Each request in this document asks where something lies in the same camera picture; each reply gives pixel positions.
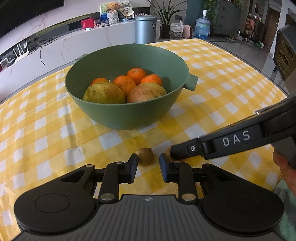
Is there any hanging ivy plant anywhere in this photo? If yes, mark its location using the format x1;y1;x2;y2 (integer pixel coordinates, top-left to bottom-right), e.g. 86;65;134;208
203;0;219;20

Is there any green yellow mango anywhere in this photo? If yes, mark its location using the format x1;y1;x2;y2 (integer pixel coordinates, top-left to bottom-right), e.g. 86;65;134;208
82;82;126;104

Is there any brown longan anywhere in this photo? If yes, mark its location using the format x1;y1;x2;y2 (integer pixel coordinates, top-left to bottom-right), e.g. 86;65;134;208
136;147;154;167

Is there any dark grey drawer cabinet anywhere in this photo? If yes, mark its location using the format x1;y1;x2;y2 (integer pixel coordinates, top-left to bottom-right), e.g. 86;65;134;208
214;0;241;36

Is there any black wall television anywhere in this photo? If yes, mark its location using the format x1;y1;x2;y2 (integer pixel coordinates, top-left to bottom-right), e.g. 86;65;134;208
0;0;64;37

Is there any white wifi router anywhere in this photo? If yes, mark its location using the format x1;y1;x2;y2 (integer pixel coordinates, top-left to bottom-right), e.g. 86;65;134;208
12;40;29;62

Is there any teddy bear in pot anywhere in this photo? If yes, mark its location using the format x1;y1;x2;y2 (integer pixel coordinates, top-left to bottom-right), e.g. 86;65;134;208
107;2;119;24

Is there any yellow checkered tablecloth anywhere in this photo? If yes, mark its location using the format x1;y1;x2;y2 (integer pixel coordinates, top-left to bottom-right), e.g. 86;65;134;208
1;39;285;240

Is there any orange tangerine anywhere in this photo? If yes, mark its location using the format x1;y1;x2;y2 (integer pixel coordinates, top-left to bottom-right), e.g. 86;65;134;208
126;67;147;85
140;74;163;86
112;75;136;99
90;77;108;85

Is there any grey metal trash bin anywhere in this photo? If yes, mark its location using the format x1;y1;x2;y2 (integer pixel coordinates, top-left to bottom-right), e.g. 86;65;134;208
135;15;157;44

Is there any orange tangerine front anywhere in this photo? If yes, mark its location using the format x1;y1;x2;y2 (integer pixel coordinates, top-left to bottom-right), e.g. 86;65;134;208
140;74;163;86

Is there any person right hand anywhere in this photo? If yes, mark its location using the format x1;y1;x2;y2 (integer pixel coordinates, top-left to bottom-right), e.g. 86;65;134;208
273;149;296;195

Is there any reddish green mango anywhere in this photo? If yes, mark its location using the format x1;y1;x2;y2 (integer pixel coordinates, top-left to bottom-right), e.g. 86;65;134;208
127;83;167;103

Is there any red box on cabinet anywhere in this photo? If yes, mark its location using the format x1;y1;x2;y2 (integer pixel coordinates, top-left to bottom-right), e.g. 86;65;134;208
81;18;94;29

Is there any green plastic colander bowl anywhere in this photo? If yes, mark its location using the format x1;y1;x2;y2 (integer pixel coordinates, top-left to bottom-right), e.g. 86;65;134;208
65;44;198;130

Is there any blue water jug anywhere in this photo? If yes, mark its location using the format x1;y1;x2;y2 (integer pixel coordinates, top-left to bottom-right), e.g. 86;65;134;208
194;9;211;40

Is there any tall potted plant right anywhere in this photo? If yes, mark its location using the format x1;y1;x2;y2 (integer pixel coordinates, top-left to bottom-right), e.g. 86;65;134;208
148;0;187;39

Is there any white plastic bag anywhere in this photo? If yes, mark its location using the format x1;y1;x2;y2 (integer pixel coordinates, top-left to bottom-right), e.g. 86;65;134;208
170;22;184;38

